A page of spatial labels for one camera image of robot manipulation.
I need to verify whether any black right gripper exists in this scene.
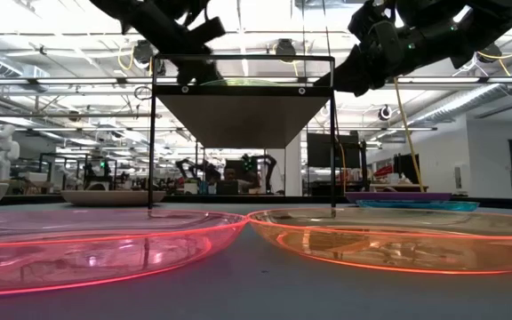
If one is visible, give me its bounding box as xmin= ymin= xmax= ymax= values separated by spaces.
xmin=313 ymin=8 xmax=406 ymax=97

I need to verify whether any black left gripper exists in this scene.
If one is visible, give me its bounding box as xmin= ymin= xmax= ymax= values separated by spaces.
xmin=162 ymin=17 xmax=227 ymax=86

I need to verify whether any blue translucent plate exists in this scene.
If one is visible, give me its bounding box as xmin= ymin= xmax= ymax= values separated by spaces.
xmin=355 ymin=199 xmax=481 ymax=212

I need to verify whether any salmon pink plate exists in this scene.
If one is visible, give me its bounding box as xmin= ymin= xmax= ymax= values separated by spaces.
xmin=60 ymin=189 xmax=167 ymax=207

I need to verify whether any orange translucent plate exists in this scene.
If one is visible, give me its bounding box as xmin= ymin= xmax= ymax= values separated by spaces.
xmin=246 ymin=205 xmax=512 ymax=276

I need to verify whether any pink translucent plate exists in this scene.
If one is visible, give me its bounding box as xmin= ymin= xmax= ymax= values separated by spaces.
xmin=0 ymin=208 xmax=249 ymax=298

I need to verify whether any black monitor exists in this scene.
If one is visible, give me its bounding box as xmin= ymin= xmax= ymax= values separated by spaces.
xmin=306 ymin=132 xmax=362 ymax=169

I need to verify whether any person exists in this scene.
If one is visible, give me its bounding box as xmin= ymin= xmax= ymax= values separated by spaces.
xmin=220 ymin=164 xmax=260 ymax=196

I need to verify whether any white pillar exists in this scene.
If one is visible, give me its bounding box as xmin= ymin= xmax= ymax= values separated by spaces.
xmin=267 ymin=132 xmax=303 ymax=196

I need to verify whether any purple plate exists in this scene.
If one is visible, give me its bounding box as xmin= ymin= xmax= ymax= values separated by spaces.
xmin=344 ymin=191 xmax=452 ymax=202

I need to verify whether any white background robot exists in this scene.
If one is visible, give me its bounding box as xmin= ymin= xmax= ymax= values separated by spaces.
xmin=0 ymin=123 xmax=20 ymax=181

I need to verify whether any wooden shelf with black frame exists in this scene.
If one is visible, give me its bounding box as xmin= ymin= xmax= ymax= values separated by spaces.
xmin=148 ymin=54 xmax=337 ymax=220

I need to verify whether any yellow cable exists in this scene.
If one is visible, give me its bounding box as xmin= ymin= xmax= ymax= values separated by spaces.
xmin=392 ymin=77 xmax=426 ymax=193

